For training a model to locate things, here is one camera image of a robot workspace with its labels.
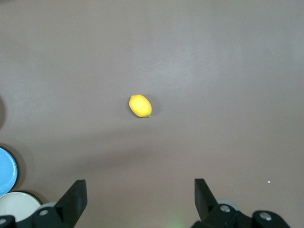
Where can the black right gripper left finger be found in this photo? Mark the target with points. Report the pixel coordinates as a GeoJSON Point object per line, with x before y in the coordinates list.
{"type": "Point", "coordinates": [71, 204]}

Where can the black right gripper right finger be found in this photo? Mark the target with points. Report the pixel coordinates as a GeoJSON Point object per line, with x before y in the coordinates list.
{"type": "Point", "coordinates": [206, 204]}

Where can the yellow lemon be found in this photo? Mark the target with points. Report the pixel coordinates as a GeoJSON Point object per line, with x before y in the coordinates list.
{"type": "Point", "coordinates": [140, 105]}

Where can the beige plate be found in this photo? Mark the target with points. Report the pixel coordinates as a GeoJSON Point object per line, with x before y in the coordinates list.
{"type": "Point", "coordinates": [16, 205]}

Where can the blue plate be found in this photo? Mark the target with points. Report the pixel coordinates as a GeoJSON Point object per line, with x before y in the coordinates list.
{"type": "Point", "coordinates": [6, 171]}

